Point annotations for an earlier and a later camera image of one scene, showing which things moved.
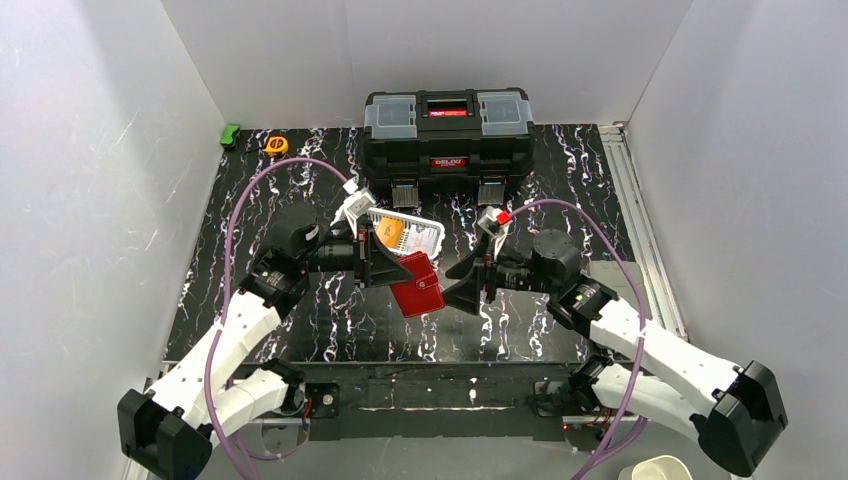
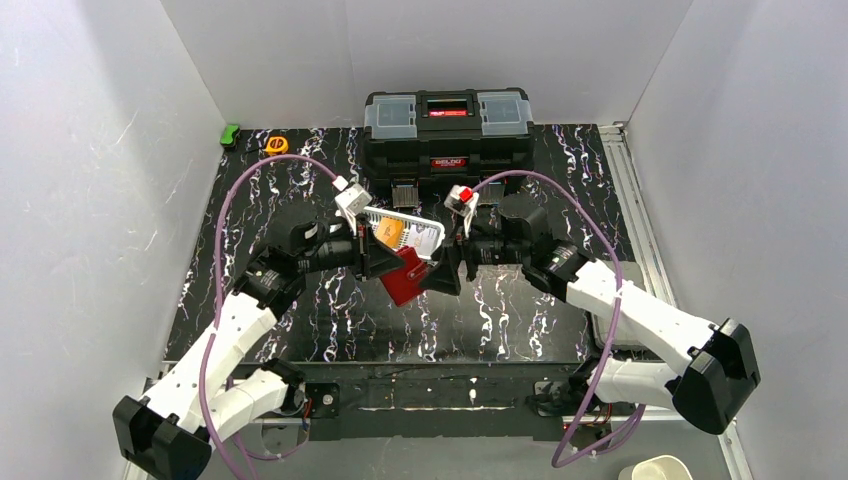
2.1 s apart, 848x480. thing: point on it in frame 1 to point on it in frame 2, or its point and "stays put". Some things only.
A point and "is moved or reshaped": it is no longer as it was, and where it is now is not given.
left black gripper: [361, 258] stays put
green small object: [229, 134] stays put
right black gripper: [491, 278] to [466, 258]
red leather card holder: [421, 294] is moved or reshaped
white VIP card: [422, 239] stays put
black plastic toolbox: [482, 135] stays put
